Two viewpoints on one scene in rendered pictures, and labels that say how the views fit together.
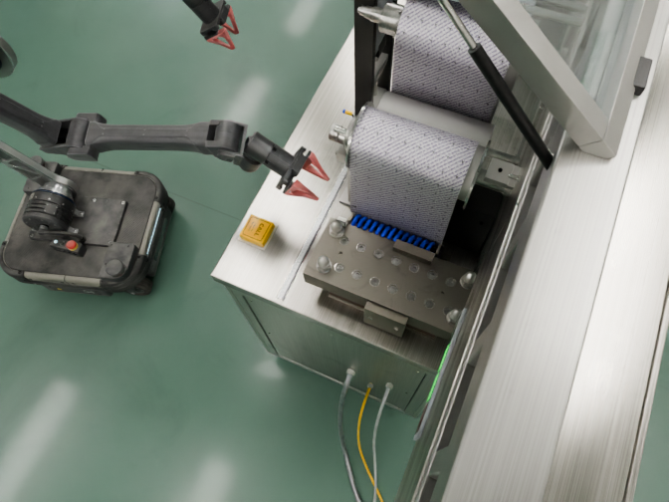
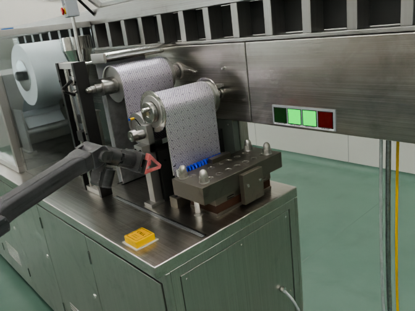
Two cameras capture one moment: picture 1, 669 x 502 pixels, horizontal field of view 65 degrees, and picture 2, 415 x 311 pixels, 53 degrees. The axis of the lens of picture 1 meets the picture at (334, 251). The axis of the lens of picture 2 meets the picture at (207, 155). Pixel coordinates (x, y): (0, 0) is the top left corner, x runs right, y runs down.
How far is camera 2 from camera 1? 1.36 m
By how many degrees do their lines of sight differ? 65
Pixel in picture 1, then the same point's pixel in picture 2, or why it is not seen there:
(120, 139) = (25, 191)
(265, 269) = (174, 240)
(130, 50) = not seen: outside the picture
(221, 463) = not seen: outside the picture
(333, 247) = (194, 179)
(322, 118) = (80, 208)
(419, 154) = (187, 89)
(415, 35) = (128, 73)
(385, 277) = (228, 166)
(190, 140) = (78, 158)
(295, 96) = not seen: outside the picture
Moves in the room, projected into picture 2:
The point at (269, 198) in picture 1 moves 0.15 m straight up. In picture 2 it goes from (117, 234) to (108, 192)
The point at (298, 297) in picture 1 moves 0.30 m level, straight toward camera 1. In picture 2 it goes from (209, 229) to (304, 223)
